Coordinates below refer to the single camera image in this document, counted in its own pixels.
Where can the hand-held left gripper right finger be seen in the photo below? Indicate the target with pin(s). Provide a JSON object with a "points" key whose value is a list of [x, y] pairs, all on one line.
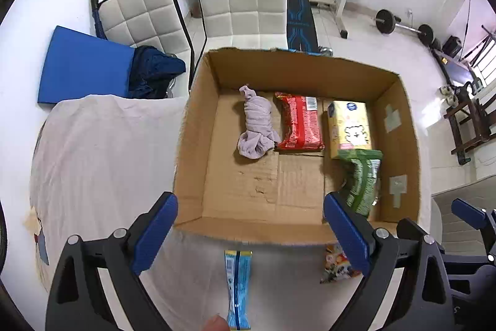
{"points": [[347, 234]]}

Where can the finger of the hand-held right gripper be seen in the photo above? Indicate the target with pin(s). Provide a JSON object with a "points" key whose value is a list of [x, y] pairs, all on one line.
{"points": [[469, 214], [407, 228]]}

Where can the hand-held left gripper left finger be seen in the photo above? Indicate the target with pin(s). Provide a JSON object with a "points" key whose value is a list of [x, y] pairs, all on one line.
{"points": [[155, 234]]}

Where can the small colourful cartoon packet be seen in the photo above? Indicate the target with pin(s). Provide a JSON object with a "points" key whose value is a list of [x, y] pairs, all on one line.
{"points": [[337, 267]]}

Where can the blue snack packet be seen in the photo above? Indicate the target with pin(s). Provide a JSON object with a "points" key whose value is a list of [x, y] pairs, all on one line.
{"points": [[237, 288]]}

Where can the brown cardboard box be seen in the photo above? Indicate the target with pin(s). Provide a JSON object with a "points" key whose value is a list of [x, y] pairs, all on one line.
{"points": [[252, 179]]}

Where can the person's left hand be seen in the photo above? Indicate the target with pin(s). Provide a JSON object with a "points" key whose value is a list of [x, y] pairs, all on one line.
{"points": [[216, 324]]}

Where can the green snack packet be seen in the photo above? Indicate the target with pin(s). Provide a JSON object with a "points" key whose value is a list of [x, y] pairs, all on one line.
{"points": [[362, 179]]}

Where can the dark wooden stool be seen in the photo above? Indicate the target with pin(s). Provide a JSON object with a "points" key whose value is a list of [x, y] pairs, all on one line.
{"points": [[465, 121]]}

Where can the yellow carton box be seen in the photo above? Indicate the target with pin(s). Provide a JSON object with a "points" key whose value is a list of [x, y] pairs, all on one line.
{"points": [[348, 129]]}

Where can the red snack packet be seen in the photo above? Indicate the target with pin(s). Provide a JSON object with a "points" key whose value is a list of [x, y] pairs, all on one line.
{"points": [[302, 125]]}

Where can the pair of white shoes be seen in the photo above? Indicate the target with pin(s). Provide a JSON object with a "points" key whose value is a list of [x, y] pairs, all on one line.
{"points": [[448, 94]]}

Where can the rolled grey cloth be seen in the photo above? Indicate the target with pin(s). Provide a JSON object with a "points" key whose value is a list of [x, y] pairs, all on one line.
{"points": [[257, 117]]}

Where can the dark blue garment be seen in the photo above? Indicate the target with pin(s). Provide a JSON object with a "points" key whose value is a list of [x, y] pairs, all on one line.
{"points": [[151, 71]]}

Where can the small black box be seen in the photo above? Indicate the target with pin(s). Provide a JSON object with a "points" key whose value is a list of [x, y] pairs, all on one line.
{"points": [[452, 46]]}

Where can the blue foam mat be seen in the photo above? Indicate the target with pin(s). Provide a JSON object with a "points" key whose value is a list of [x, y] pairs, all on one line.
{"points": [[85, 63]]}

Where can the short barbell with black plates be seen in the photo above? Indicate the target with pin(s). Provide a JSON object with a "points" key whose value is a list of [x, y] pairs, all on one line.
{"points": [[385, 20]]}

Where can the white padded chair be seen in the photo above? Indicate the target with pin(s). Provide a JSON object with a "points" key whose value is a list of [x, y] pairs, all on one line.
{"points": [[240, 1], [147, 17]]}

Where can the black and blue weight bench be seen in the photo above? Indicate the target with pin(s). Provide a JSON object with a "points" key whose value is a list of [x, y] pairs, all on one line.
{"points": [[300, 20]]}

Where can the black folded umbrella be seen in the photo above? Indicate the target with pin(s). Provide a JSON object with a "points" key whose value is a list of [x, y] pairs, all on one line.
{"points": [[97, 11]]}

